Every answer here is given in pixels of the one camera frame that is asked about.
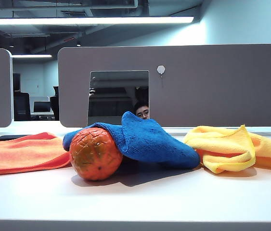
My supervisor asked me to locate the short ceiling light strip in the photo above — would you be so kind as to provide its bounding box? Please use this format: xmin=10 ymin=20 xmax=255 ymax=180
xmin=11 ymin=54 xmax=53 ymax=58

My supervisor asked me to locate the long ceiling light strip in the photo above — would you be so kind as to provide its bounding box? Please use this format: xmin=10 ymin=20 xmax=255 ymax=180
xmin=0 ymin=16 xmax=195 ymax=26

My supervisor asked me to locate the metal standing mirror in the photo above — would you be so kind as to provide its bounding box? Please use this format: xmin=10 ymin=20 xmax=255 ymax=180
xmin=87 ymin=70 xmax=150 ymax=127

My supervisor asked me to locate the orange toy fruit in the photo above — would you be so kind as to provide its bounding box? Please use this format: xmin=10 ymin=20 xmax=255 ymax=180
xmin=69 ymin=127 xmax=124 ymax=181

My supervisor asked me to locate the black flat phone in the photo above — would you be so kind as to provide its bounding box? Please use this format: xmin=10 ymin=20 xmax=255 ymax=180
xmin=0 ymin=134 xmax=34 ymax=142

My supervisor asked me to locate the orange microfiber rag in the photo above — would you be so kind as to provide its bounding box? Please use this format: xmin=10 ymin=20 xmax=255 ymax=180
xmin=0 ymin=131 xmax=71 ymax=178

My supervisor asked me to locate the white wall hook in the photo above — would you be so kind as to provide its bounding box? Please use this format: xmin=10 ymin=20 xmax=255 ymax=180
xmin=156 ymin=64 xmax=166 ymax=78

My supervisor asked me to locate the black computer monitor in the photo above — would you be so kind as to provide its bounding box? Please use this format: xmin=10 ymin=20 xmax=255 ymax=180
xmin=33 ymin=101 xmax=52 ymax=113

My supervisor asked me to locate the grey desk cable cover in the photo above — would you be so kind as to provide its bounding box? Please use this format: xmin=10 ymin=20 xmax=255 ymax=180
xmin=166 ymin=128 xmax=194 ymax=137

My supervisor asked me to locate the black office chair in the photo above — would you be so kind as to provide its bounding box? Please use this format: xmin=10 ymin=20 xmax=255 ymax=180
xmin=13 ymin=92 xmax=31 ymax=121

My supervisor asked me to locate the yellow microfiber rag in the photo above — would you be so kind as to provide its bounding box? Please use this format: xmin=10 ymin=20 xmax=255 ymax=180
xmin=183 ymin=124 xmax=271 ymax=174

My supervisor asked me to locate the blue microfiber rag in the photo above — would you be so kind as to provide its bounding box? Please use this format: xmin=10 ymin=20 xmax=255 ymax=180
xmin=62 ymin=111 xmax=201 ymax=169

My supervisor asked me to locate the person in dark clothes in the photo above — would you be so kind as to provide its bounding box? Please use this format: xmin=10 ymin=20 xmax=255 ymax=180
xmin=50 ymin=86 xmax=60 ymax=120

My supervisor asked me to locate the wide brown partition panel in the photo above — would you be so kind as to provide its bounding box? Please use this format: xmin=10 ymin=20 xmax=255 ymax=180
xmin=57 ymin=43 xmax=271 ymax=128

